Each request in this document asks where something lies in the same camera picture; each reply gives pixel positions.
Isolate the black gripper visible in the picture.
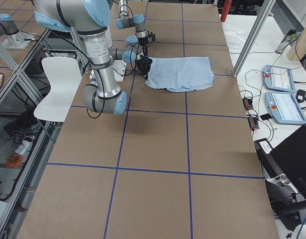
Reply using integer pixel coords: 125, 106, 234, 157
136, 52, 153, 80
139, 37, 149, 55

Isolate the light blue button-up shirt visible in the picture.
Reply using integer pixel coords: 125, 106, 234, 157
145, 57, 215, 92

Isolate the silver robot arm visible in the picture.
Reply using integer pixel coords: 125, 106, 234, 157
116, 0, 150, 61
34, 0, 155, 115

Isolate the white plastic chair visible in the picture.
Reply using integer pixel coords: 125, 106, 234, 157
34, 57, 82, 122

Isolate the red cylinder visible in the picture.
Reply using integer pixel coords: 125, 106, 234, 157
220, 0, 232, 22

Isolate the clear plastic bag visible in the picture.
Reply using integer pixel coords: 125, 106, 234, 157
224, 29, 246, 49

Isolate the far orange black usb hub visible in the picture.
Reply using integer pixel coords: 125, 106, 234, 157
242, 98, 254, 110

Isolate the orange black usb hub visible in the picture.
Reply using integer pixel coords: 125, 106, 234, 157
247, 116, 260, 131
242, 98, 254, 110

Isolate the near orange black usb hub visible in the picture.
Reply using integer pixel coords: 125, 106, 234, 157
247, 116, 260, 131

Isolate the far blue teach pendant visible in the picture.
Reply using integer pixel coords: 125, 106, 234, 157
263, 65, 296, 93

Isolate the blue teach pendant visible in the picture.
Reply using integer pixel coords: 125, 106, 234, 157
263, 65, 296, 93
265, 91, 306, 125

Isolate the near blue teach pendant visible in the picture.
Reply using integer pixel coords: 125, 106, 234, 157
265, 91, 306, 125

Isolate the orange device on floor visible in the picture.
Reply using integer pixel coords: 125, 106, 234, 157
6, 153, 23, 168

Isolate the black laptop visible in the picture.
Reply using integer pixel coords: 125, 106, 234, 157
271, 124, 306, 198

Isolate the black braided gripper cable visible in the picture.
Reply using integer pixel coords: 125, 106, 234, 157
87, 42, 143, 119

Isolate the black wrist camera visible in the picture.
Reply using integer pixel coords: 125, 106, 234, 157
147, 32, 156, 42

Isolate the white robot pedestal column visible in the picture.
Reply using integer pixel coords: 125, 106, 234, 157
89, 0, 127, 82

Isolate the aluminium frame post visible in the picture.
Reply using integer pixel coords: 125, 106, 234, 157
231, 0, 276, 78

